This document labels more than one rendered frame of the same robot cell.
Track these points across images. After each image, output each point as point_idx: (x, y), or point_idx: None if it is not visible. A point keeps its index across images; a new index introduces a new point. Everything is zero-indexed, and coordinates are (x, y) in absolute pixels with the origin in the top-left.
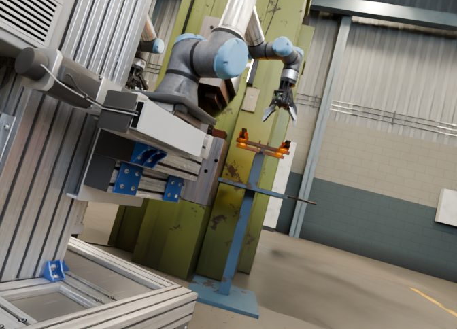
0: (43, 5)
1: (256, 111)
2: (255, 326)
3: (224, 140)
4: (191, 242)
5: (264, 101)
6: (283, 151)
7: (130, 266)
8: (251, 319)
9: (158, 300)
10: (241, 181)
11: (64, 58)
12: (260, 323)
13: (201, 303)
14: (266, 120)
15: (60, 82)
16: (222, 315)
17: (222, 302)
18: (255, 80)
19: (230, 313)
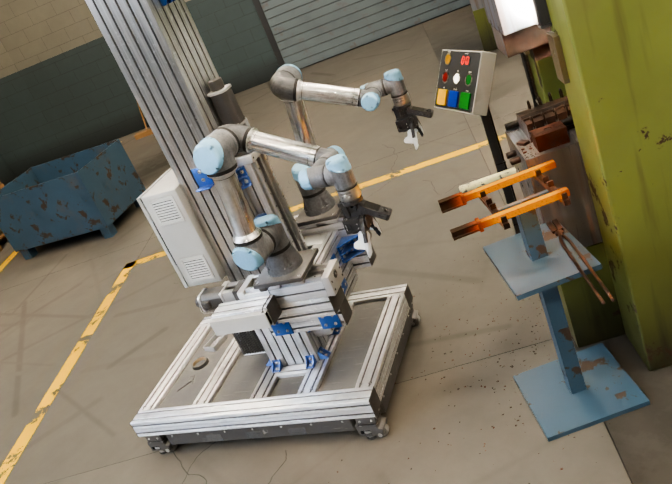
0: (199, 262)
1: (570, 79)
2: (520, 447)
3: (527, 161)
4: (564, 302)
5: (568, 59)
6: (500, 222)
7: (375, 357)
8: (537, 438)
9: (330, 398)
10: (603, 210)
11: (202, 297)
12: (538, 447)
13: (519, 393)
14: (581, 99)
15: (202, 312)
16: (512, 417)
17: (537, 401)
18: (550, 13)
19: (528, 418)
